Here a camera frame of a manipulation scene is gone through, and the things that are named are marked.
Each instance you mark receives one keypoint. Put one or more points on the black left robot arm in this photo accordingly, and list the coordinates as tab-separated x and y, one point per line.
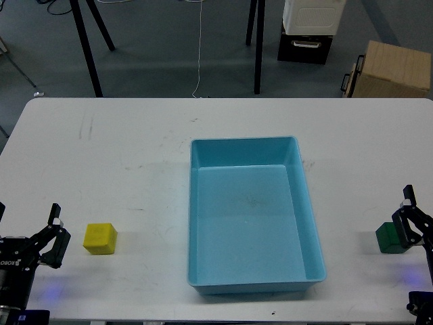
24	316

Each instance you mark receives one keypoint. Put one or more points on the yellow block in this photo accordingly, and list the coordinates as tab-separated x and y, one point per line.
100	238

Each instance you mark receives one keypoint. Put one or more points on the green block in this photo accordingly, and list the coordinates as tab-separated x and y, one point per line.
388	240

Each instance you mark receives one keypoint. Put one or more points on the light blue plastic box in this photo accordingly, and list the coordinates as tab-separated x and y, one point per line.
251	223

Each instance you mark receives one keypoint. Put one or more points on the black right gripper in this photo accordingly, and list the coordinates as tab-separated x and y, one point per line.
413	225

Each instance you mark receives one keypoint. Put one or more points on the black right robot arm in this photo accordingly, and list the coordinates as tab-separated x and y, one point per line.
420	304

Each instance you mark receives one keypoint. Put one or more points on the black case with handle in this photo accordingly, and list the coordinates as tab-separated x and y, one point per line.
310	49

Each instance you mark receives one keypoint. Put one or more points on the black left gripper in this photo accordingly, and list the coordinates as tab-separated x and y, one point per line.
20	256

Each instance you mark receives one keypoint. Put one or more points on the black table leg pair right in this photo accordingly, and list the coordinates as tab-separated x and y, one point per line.
256	19

